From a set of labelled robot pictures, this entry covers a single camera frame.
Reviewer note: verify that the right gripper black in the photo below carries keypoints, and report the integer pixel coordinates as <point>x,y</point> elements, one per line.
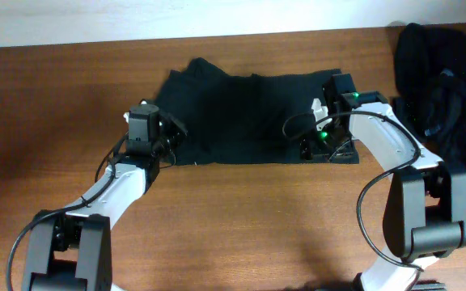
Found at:
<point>310,147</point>

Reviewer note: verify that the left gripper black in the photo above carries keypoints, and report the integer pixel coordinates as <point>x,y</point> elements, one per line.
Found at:
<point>174,132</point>

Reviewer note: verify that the black t-shirt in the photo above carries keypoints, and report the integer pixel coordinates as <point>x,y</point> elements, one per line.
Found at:
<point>240,120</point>

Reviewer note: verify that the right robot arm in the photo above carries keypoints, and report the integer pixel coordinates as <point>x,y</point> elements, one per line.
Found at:
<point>425,214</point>

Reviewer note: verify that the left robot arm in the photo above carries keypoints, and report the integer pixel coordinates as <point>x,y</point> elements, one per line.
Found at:
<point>70,248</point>

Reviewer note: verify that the pile of black clothes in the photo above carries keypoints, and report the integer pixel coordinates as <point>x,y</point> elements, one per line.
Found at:
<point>430,77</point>

